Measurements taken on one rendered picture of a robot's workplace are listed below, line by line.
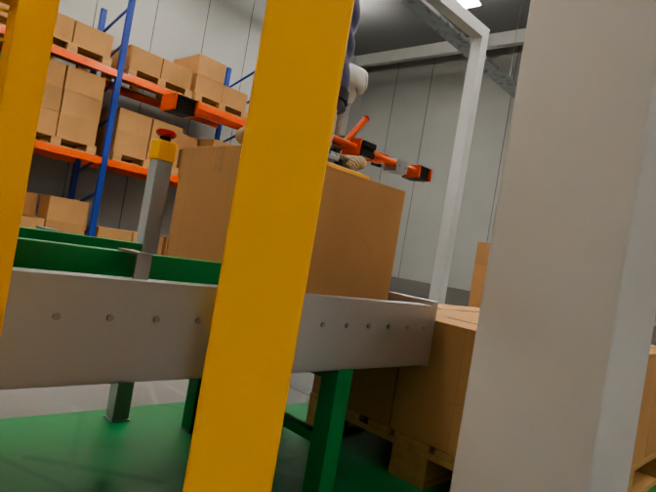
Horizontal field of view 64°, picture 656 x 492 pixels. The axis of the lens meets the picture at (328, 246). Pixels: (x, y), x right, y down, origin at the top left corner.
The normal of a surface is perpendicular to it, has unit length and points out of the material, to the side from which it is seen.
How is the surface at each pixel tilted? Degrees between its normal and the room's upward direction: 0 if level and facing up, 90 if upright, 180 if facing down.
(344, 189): 90
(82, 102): 90
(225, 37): 90
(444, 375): 90
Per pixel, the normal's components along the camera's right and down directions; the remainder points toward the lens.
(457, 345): -0.70, -0.13
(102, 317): 0.70, 0.11
